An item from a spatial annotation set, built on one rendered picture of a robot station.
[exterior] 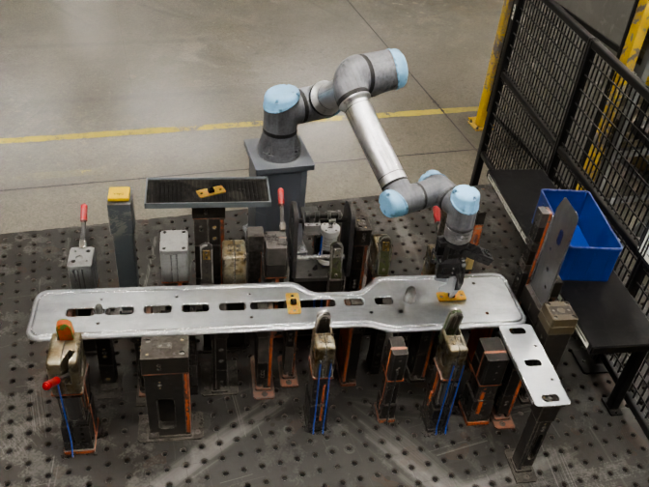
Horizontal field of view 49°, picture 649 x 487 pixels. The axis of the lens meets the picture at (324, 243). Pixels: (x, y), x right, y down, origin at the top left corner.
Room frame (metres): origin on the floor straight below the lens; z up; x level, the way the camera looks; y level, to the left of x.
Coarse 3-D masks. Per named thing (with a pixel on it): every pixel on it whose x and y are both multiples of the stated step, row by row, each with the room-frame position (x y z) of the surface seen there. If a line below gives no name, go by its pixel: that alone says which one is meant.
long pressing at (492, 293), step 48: (96, 288) 1.46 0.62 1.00; (144, 288) 1.48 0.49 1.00; (192, 288) 1.50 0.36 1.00; (240, 288) 1.52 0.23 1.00; (288, 288) 1.55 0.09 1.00; (384, 288) 1.59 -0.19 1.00; (432, 288) 1.61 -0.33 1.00; (480, 288) 1.64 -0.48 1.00; (48, 336) 1.27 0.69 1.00; (96, 336) 1.28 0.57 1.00
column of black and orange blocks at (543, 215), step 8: (544, 208) 1.81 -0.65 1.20; (536, 216) 1.80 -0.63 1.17; (544, 216) 1.77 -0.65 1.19; (536, 224) 1.79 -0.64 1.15; (544, 224) 1.78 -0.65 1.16; (536, 232) 1.78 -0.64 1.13; (544, 232) 1.78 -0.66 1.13; (528, 240) 1.80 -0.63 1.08; (536, 240) 1.78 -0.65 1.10; (528, 248) 1.79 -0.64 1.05; (536, 248) 1.78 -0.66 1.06; (528, 256) 1.78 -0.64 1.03; (536, 256) 1.78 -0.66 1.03; (520, 264) 1.81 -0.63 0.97; (528, 264) 1.78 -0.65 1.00; (520, 272) 1.80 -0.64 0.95; (528, 272) 1.78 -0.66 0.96; (520, 280) 1.78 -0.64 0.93; (528, 280) 1.78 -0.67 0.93; (512, 288) 1.81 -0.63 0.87; (520, 288) 1.78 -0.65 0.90; (520, 296) 1.78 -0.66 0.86
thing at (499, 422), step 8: (528, 360) 1.39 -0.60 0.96; (512, 368) 1.39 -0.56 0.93; (504, 376) 1.42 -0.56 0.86; (512, 376) 1.39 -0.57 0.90; (504, 384) 1.41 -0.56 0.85; (512, 384) 1.39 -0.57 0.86; (520, 384) 1.40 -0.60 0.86; (496, 392) 1.43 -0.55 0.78; (504, 392) 1.39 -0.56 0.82; (512, 392) 1.40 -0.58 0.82; (496, 400) 1.41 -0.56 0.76; (504, 400) 1.39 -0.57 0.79; (512, 400) 1.40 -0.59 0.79; (496, 408) 1.40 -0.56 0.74; (504, 408) 1.39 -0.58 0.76; (496, 416) 1.39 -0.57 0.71; (504, 416) 1.40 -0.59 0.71; (496, 424) 1.37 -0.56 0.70; (504, 424) 1.37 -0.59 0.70; (512, 424) 1.38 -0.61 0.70
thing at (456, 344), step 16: (448, 336) 1.37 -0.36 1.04; (448, 352) 1.33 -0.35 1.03; (464, 352) 1.33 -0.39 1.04; (448, 368) 1.32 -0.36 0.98; (432, 384) 1.38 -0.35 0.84; (448, 384) 1.32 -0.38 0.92; (432, 400) 1.35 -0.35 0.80; (448, 400) 1.32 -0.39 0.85; (432, 416) 1.32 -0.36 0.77; (448, 416) 1.32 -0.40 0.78; (432, 432) 1.32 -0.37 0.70
